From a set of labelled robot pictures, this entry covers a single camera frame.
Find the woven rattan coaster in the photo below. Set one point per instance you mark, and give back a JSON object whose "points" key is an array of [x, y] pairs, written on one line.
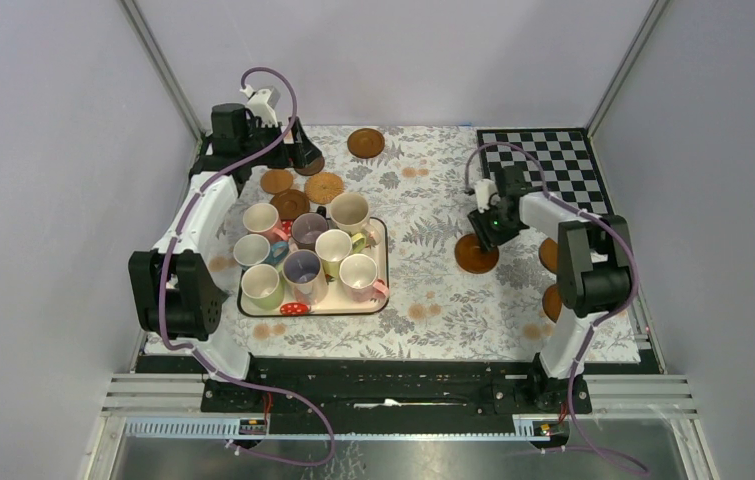
{"points": [[323, 187]]}

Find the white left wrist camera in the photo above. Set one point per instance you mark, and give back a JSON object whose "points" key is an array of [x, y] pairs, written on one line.
{"points": [[261, 103]]}

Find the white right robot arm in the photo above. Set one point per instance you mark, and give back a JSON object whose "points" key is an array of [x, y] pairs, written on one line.
{"points": [[595, 278]]}

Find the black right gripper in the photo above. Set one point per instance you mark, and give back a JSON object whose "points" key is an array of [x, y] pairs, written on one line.
{"points": [[489, 238]]}

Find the purple cup dark handle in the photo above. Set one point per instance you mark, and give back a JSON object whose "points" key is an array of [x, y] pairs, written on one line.
{"points": [[307, 227]]}

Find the large cream cup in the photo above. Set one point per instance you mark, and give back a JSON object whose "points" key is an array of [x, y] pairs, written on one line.
{"points": [[350, 212]]}

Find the white cup pink front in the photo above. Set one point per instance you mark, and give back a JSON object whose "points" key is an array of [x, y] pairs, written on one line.
{"points": [[360, 279]]}

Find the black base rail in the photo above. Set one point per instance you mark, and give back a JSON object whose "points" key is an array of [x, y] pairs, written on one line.
{"points": [[396, 397]]}

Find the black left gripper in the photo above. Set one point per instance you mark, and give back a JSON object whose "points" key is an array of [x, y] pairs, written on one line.
{"points": [[296, 154]]}

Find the lilac cup centre front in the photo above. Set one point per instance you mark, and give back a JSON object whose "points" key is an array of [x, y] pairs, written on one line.
{"points": [[305, 276]]}

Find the black white chessboard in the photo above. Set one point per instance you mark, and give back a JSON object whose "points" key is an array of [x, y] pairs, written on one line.
{"points": [[561, 158]]}

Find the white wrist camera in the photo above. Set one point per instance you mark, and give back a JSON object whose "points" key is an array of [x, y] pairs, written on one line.
{"points": [[261, 103], [485, 190]]}

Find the cream tray with black rim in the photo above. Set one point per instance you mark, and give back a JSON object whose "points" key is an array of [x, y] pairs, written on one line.
{"points": [[337, 301]]}

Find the white cup pink handle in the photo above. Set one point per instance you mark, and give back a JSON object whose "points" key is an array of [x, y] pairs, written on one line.
{"points": [[264, 219]]}

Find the dark walnut coaster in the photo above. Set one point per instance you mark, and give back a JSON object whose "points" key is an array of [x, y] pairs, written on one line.
{"points": [[314, 167]]}

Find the white cup yellow handle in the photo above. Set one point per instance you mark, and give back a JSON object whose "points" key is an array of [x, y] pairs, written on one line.
{"points": [[335, 245]]}

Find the brown ridged wooden coaster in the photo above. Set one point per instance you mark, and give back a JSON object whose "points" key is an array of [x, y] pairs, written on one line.
{"points": [[472, 258]]}

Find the white cup blue handle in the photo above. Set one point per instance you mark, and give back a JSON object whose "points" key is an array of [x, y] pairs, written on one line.
{"points": [[254, 249]]}

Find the light bamboo coaster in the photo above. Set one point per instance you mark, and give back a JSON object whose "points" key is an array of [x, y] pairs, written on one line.
{"points": [[275, 181]]}

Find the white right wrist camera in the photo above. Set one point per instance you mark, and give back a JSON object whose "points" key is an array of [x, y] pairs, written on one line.
{"points": [[485, 190]]}

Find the white cup green body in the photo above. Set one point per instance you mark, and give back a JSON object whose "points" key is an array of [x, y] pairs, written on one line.
{"points": [[263, 287]]}

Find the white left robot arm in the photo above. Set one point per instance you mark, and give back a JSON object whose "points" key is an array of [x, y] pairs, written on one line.
{"points": [[174, 291]]}

